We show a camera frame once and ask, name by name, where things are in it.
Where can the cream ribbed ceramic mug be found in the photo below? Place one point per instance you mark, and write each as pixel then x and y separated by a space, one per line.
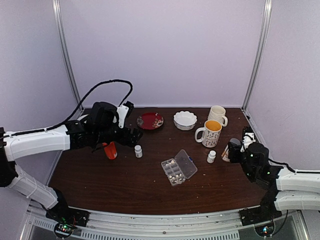
pixel 218 113

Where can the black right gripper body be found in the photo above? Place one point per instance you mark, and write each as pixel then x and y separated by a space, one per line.
pixel 234 154

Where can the orange pill bottle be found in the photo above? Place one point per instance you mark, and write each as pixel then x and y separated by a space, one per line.
pixel 110 150

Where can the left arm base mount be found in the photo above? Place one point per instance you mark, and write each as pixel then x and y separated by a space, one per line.
pixel 68 220

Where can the floral mug yellow inside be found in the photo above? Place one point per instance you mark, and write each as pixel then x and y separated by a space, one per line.
pixel 209 134

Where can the front aluminium rail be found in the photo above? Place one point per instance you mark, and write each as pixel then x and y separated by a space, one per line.
pixel 223 225

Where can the white patterned rice bowl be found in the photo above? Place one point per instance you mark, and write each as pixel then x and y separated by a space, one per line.
pixel 83 118

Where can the right aluminium frame post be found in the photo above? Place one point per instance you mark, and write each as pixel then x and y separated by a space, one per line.
pixel 264 30

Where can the clear plastic pill organizer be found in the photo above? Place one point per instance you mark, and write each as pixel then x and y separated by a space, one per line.
pixel 179 169

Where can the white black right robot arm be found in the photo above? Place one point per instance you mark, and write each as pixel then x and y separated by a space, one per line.
pixel 286 188

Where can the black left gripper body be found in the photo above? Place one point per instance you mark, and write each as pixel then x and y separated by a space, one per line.
pixel 123 139

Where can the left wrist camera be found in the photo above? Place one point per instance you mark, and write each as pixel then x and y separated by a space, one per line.
pixel 123 111

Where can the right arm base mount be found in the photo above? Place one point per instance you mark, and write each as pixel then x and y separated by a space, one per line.
pixel 262 219

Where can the aluminium frame post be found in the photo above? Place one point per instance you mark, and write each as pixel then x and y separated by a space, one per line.
pixel 64 47
pixel 264 30

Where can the red floral plate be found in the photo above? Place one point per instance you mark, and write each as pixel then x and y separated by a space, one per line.
pixel 150 121

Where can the small white pill bottle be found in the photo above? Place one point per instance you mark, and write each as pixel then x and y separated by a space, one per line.
pixel 138 151

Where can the left aluminium frame post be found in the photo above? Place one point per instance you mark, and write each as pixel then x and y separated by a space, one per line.
pixel 64 47

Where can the grey lid supplement bottle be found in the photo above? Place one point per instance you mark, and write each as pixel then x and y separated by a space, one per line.
pixel 226 152

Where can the white scalloped bowl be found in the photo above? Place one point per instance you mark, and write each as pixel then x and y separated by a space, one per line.
pixel 185 120

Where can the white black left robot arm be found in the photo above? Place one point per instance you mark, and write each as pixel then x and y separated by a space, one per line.
pixel 105 123

